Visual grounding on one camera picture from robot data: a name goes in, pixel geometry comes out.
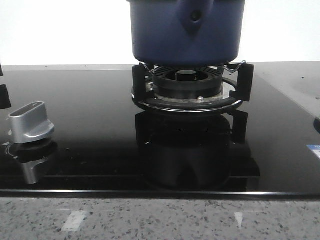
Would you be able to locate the blue cooking pot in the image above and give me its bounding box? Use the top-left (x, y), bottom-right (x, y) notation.
top-left (128, 0), bottom-right (245, 67)

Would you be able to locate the black burner head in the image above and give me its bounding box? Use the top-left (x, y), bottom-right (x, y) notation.
top-left (152, 67), bottom-right (223, 100)

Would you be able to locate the black glass gas hob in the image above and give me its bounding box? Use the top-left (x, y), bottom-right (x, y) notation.
top-left (0, 62), bottom-right (320, 200)

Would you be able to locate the silver stove knob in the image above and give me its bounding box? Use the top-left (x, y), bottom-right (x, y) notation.
top-left (8, 101), bottom-right (55, 144)

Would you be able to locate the black left burner support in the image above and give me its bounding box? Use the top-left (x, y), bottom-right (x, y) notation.
top-left (0, 62), bottom-right (12, 110)

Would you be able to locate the blue white sticker label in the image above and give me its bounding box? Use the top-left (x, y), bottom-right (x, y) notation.
top-left (307, 144), bottom-right (320, 159)

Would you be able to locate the wire pot reducer stand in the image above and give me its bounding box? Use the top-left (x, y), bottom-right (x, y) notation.
top-left (139, 60), bottom-right (248, 74)

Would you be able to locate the black pot support ring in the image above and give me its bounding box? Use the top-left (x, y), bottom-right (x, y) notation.
top-left (130, 63), bottom-right (256, 113)

